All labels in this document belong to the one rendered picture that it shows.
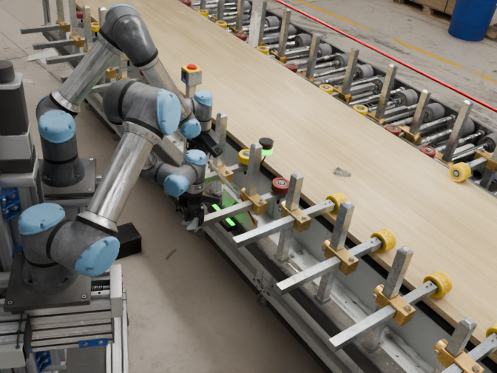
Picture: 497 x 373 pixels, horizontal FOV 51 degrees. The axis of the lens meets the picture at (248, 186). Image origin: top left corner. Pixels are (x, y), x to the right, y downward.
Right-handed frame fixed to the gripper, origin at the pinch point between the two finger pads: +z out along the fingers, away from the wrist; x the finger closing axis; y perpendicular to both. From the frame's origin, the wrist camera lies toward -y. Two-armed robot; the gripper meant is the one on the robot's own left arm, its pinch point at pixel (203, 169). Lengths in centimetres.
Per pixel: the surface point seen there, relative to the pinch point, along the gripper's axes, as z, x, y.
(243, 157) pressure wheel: -1.2, -18.2, -8.3
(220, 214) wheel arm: 3.4, 16.2, -21.5
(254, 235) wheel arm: -7, 28, -45
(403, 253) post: -26, 25, -94
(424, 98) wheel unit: -18, -104, -58
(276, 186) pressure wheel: -1.2, -9.7, -31.1
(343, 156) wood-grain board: -1, -52, -42
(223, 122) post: -19.4, -10.3, -1.4
